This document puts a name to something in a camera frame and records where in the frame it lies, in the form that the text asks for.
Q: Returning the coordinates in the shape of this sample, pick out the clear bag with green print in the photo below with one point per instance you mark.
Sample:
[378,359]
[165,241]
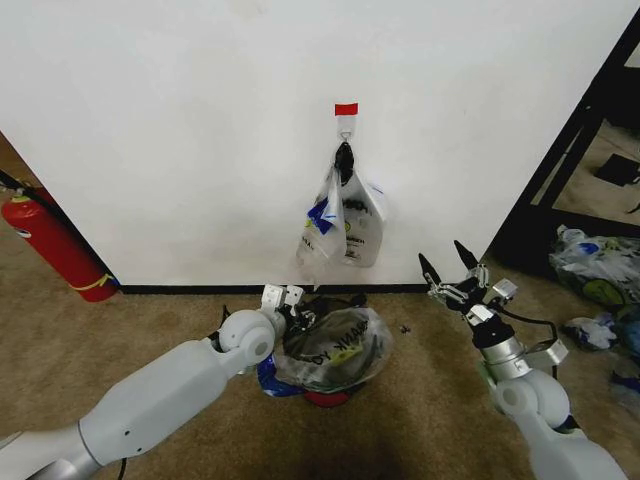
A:
[585,265]

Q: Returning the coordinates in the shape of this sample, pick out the red trash bin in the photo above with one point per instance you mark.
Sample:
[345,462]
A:
[325,400]

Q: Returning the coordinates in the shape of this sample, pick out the red tape strip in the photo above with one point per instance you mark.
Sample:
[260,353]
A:
[347,109]

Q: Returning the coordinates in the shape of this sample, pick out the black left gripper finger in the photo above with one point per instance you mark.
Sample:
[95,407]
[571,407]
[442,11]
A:
[301,328]
[310,316]

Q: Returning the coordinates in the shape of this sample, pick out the crumpled bluish plastic bag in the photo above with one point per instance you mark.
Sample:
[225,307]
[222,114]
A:
[629,380]

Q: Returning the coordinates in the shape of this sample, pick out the red fire extinguisher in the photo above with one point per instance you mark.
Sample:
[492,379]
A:
[50,240]

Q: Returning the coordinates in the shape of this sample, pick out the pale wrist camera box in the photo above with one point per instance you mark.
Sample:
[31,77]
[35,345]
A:
[504,290]
[294,294]

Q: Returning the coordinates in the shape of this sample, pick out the small crumpled white bag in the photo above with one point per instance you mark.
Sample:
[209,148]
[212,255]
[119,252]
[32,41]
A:
[592,332]

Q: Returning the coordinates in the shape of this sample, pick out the black baseboard strip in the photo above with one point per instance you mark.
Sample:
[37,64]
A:
[225,289]

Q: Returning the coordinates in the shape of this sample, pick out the clear bag with blue print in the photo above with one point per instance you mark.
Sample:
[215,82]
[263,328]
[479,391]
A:
[317,220]

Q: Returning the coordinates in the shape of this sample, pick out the flat black object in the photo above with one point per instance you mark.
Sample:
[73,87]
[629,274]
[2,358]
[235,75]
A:
[617,170]

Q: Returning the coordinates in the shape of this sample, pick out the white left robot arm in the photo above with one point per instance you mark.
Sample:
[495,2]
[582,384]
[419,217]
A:
[165,385]

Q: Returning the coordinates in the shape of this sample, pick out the white printed plastic bag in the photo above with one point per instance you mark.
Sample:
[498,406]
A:
[362,235]

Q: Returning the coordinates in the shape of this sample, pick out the small black debris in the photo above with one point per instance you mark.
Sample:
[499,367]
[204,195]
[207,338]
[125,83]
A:
[404,328]

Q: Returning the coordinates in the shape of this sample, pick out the clear printed bin liner bag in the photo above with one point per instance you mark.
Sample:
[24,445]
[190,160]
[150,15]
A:
[350,340]

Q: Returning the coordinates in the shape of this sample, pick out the blue plastic bag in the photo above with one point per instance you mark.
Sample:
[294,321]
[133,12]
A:
[267,377]

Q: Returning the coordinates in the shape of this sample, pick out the clear wall hook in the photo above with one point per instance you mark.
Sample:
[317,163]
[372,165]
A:
[347,125]

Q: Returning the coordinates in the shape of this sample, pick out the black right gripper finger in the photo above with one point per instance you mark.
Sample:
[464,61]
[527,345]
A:
[466,257]
[431,274]

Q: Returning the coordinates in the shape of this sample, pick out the black knotted plastic piece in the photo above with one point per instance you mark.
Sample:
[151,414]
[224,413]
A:
[345,157]

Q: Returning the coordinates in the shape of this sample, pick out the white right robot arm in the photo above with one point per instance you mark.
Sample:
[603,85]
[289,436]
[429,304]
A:
[530,400]

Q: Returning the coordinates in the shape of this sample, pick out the black shelf frame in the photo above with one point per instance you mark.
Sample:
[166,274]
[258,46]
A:
[565,150]

